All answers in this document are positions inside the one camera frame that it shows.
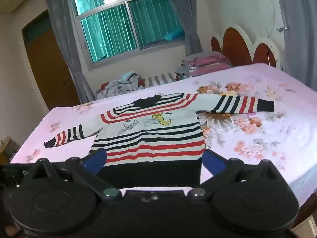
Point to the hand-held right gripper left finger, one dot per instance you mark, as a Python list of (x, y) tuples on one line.
[(95, 161)]

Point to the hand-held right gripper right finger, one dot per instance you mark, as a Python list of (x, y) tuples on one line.
[(213, 162)]

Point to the striped cartoon sweater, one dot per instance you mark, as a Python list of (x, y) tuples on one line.
[(148, 138)]

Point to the pile of grey clothes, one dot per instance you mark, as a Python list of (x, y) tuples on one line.
[(123, 84)]

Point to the wooden bedside cabinet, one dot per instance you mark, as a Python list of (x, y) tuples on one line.
[(6, 148)]

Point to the bed with pink floral sheet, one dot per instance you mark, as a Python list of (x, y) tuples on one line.
[(260, 138)]

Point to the red cloth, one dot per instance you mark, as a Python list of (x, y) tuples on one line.
[(105, 85)]

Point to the colourful floral cloth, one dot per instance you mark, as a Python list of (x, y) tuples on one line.
[(182, 75)]

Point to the pink striped pillow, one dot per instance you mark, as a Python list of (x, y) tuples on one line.
[(205, 59), (210, 69)]

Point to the brown wooden door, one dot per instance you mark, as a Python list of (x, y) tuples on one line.
[(49, 74)]

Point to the grey and white striped pillow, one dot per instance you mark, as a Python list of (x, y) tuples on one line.
[(158, 79)]

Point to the scalloped white and brown headboard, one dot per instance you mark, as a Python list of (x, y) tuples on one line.
[(237, 47)]

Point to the grey curtain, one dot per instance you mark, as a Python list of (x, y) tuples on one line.
[(64, 42), (297, 29), (183, 10)]

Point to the window with teal glass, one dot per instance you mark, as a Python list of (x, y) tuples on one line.
[(106, 34)]

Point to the turquoise object outside window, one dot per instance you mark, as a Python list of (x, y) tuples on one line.
[(173, 34)]

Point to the metal wall hook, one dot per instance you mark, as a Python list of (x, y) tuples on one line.
[(282, 29)]

